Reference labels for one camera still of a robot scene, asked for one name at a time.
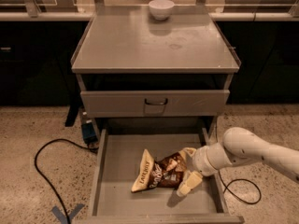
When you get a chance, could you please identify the black drawer handle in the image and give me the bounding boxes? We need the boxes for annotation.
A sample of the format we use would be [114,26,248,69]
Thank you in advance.
[144,98,168,105]

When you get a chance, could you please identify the black cable right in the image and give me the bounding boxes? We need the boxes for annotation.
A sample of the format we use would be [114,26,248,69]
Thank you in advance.
[218,171,262,205]

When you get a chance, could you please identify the white bowl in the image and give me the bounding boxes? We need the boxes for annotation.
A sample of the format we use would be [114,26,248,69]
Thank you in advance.
[149,0,175,21]

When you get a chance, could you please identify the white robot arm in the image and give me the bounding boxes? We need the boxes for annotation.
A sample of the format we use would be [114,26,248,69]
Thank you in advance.
[177,127,299,197]

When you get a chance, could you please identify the grey drawer cabinet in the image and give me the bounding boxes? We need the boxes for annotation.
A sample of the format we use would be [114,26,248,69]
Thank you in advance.
[72,6,239,130]

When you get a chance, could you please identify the open grey middle drawer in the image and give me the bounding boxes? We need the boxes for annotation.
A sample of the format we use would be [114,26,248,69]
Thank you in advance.
[72,130,244,224]

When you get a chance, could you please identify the black cable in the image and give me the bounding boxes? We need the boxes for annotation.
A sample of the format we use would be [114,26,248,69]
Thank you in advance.
[218,171,262,205]
[33,138,99,224]

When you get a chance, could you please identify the blue power box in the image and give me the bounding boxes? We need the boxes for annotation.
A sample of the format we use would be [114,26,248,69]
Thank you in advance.
[81,120,97,144]

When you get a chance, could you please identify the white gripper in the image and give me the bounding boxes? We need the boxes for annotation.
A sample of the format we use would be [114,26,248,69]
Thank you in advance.
[177,146,218,197]

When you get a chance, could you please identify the blue tape cross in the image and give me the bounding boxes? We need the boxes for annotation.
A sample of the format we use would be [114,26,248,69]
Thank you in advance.
[51,203,84,224]

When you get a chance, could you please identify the grey top drawer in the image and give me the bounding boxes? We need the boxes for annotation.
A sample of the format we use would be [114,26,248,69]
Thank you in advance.
[81,90,230,118]

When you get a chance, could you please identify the black cable left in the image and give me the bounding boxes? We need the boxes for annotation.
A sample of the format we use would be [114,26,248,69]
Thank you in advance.
[33,138,99,224]

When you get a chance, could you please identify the brown chip bag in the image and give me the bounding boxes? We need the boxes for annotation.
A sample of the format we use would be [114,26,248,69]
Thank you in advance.
[131,149,187,193]

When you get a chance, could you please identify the dark base cabinets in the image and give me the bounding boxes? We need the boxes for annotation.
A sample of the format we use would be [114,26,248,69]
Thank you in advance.
[0,21,87,106]

